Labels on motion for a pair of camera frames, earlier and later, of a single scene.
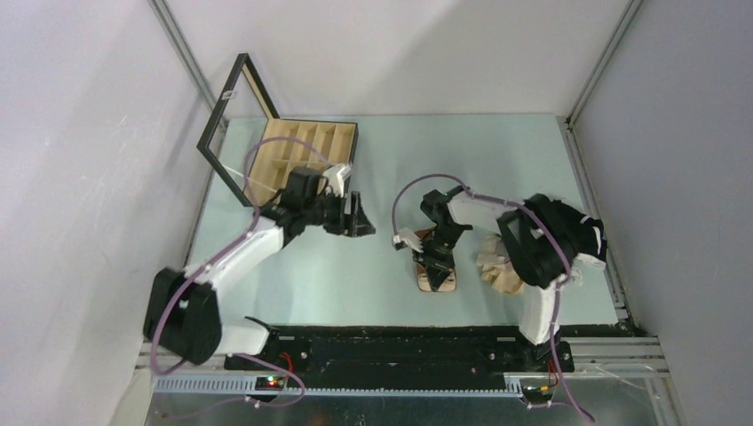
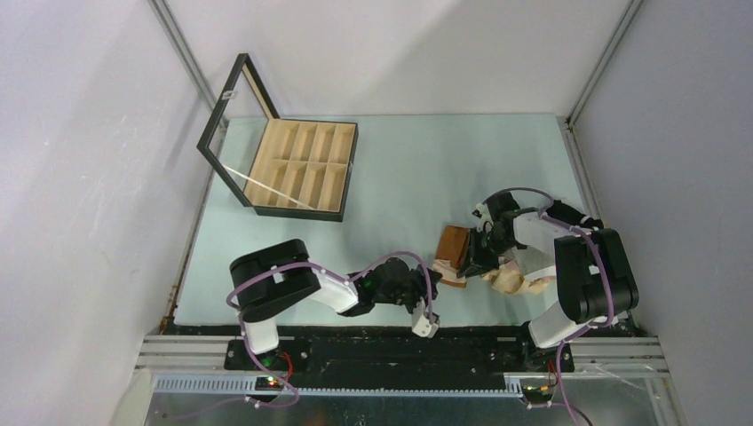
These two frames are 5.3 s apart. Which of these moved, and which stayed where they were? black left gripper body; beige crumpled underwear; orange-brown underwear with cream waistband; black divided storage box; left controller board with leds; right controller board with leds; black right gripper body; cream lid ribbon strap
Moved: orange-brown underwear with cream waistband; black right gripper body; black left gripper body
Stayed: beige crumpled underwear; left controller board with leds; right controller board with leds; cream lid ribbon strap; black divided storage box
